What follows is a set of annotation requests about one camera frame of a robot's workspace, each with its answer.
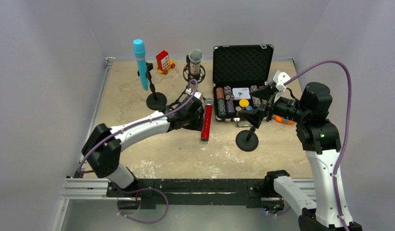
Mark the clip microphone stand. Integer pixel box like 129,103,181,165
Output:
145,62,167,110
235,127,259,152

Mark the red glitter microphone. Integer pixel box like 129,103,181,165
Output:
200,98,214,141

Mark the tripod shock mount stand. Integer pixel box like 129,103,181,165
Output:
183,55,206,83

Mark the silver glitter microphone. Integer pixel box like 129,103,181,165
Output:
188,49,203,80

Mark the blue toy microphone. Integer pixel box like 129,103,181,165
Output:
133,39,149,91

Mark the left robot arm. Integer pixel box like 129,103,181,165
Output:
81,92,204,189

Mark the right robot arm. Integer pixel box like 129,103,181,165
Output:
236,82,362,231

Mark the yellow poker chip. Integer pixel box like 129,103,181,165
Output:
239,99,250,108

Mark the white card deck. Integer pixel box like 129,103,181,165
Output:
232,87,251,100

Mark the black poker chip case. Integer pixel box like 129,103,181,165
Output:
212,44,274,122

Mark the red yellow toy block car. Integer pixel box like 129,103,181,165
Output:
156,50,176,75

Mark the orange toy ring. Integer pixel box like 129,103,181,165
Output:
274,115,295,125

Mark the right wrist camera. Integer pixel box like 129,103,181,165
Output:
266,70,291,93

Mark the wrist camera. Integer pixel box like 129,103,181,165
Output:
184,88,203,101
266,70,291,93

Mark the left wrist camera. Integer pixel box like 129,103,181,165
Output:
184,88,203,101

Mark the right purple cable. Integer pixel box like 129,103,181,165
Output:
283,60,353,231

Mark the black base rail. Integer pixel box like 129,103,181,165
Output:
62,178,316,211

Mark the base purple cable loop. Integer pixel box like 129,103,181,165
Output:
117,187,170,224

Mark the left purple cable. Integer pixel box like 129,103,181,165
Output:
77,79,199,174

